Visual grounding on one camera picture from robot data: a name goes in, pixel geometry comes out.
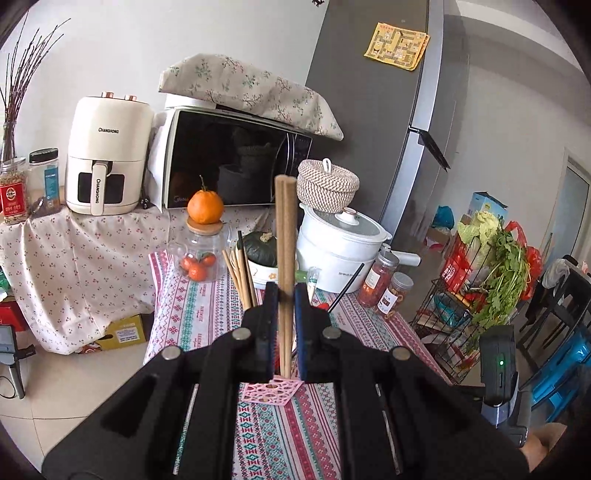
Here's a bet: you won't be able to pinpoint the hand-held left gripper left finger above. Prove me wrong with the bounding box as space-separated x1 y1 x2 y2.
41 282 280 480

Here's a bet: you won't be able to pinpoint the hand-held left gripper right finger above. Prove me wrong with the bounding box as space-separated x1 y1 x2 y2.
293 282 532 480

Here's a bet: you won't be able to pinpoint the pink plastic utensil basket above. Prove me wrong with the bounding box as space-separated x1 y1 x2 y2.
240 376 304 407

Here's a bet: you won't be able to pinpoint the bundle of thin wooden chopsticks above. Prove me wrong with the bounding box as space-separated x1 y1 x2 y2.
222 247 259 311

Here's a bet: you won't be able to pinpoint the long thick wooden chopstick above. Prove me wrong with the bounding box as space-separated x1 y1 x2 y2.
283 176 297 380
274 175 289 377

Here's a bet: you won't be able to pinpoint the person's right hand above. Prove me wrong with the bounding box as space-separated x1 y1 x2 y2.
522 422 568 472

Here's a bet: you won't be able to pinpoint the blue plastic stool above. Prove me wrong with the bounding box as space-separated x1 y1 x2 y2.
531 332 591 411

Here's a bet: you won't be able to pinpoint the black chair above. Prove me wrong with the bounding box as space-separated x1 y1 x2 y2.
517 263 591 365

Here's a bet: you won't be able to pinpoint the dark green squash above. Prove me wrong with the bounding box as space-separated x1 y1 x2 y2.
241 231 279 267

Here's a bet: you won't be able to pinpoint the tall jar of red dried fruit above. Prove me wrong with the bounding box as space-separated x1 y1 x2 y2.
358 251 400 308

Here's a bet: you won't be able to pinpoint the white electric cooking pot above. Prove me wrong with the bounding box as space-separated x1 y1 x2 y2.
295 203 421 294

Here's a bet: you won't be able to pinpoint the leafy green vegetables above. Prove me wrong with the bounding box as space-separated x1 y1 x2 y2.
466 228 532 333

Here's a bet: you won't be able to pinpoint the short jar of dried slices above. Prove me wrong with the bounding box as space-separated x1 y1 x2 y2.
376 272 415 319

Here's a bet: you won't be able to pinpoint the red snack packages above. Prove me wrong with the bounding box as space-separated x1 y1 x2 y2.
438 242 476 294

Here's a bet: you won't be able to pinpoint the red plastic bag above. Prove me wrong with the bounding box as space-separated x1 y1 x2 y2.
505 222 543 301

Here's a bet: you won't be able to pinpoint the patterned striped tablecloth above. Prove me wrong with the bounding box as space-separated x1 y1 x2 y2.
143 249 453 480

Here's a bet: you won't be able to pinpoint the glass jar with wooden lid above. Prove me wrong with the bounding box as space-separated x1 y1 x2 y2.
167 216 232 283

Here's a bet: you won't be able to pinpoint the large orange with stem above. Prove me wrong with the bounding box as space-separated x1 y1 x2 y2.
187 175 225 225

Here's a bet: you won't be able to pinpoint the napa cabbage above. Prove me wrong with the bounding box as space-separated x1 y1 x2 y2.
457 210 504 243

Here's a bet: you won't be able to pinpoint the yellow cardboard box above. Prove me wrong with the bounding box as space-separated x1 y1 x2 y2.
78 314 155 354

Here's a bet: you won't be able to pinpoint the woven lidded basket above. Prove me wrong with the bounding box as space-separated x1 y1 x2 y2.
296 158 361 214

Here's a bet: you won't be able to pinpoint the blue plastic bag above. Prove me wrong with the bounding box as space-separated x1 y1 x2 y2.
431 205 455 229

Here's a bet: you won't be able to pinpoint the blue cardboard box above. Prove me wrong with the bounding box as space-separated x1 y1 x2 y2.
468 191 509 227

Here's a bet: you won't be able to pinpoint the black microwave oven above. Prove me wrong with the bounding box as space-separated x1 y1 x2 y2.
154 106 314 210

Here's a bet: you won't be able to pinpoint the small floral cloth cover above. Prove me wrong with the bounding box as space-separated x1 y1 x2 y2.
0 203 273 356

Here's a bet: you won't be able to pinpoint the grey refrigerator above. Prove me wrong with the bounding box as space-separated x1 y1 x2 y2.
305 0 472 259

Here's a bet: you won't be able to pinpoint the cream air fryer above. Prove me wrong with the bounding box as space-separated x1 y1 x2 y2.
65 92 155 217

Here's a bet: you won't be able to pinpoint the leaf print microwave cover cloth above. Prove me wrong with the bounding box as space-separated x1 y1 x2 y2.
158 53 345 141

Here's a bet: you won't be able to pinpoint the red box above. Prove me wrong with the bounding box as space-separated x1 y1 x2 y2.
0 295 28 330

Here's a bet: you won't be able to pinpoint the phone gimbal stand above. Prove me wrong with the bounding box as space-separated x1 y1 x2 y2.
0 325 35 400

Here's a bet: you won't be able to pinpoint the spice jar with black lid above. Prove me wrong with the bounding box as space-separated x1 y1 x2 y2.
28 148 61 215

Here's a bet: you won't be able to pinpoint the nut jar with red label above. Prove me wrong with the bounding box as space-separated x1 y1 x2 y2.
0 157 31 225

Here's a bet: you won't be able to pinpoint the yellow paper sheet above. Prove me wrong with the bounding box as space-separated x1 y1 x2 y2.
363 22 431 72

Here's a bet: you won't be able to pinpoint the dry branches bunch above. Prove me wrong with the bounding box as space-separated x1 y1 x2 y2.
0 14 71 162

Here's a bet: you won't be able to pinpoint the white bowl with green handle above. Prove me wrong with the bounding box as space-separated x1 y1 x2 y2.
247 258 308 291

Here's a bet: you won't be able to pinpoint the black wire rack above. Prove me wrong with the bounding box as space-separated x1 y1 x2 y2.
411 231 536 386

